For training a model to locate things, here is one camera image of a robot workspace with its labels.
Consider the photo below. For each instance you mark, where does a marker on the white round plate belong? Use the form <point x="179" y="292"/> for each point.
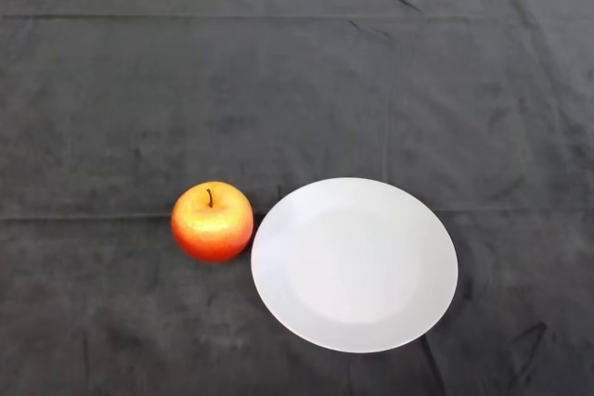
<point x="355" y="266"/>

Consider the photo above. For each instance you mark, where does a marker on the red yellow apple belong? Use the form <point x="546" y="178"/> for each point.
<point x="212" y="229"/>

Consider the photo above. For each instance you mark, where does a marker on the black cloth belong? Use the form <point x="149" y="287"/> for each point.
<point x="139" y="90"/>

